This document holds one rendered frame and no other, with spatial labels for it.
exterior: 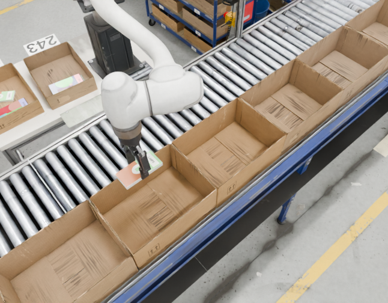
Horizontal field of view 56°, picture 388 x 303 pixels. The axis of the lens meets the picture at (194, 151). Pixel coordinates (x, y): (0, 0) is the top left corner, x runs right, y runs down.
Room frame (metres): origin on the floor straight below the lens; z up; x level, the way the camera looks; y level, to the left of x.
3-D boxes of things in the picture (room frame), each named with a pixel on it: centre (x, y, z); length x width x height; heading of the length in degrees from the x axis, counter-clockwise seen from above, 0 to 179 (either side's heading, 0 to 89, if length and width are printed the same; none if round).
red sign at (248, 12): (2.05, -0.35, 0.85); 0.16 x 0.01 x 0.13; 129
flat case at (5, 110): (1.36, 0.99, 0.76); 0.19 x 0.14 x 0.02; 125
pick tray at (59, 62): (1.62, 0.76, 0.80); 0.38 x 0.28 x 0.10; 33
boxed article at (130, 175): (0.72, 0.20, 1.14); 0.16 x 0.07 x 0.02; 129
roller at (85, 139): (1.02, 0.44, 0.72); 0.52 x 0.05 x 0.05; 39
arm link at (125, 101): (0.72, 0.19, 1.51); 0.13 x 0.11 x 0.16; 102
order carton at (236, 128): (0.91, -0.15, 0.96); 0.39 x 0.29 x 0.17; 129
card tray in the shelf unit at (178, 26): (3.10, 0.12, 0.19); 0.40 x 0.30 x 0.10; 37
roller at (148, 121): (1.23, 0.19, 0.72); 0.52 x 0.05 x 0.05; 39
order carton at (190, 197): (0.67, 0.16, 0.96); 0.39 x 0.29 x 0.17; 129
